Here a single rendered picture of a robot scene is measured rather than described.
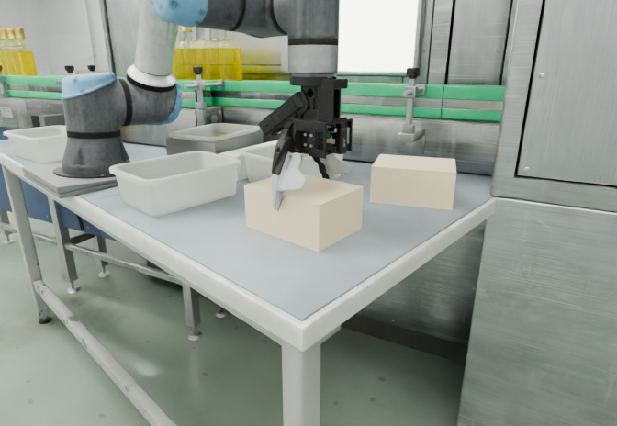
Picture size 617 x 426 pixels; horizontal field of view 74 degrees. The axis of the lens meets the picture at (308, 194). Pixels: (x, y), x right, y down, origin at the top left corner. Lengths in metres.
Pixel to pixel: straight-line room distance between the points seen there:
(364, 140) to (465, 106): 0.27
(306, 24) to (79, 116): 0.63
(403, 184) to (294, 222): 0.28
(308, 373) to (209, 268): 0.19
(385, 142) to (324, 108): 0.55
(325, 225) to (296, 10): 0.31
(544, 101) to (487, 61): 0.41
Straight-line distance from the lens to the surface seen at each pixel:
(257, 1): 0.66
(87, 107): 1.07
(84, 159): 1.09
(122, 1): 2.01
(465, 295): 1.48
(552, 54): 0.92
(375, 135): 1.15
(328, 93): 0.60
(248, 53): 1.54
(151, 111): 1.11
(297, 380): 0.60
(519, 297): 1.04
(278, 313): 0.49
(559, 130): 0.93
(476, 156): 1.10
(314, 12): 0.61
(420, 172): 0.82
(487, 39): 1.30
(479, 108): 1.11
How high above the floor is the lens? 1.02
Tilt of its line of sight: 18 degrees down
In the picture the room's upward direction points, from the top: straight up
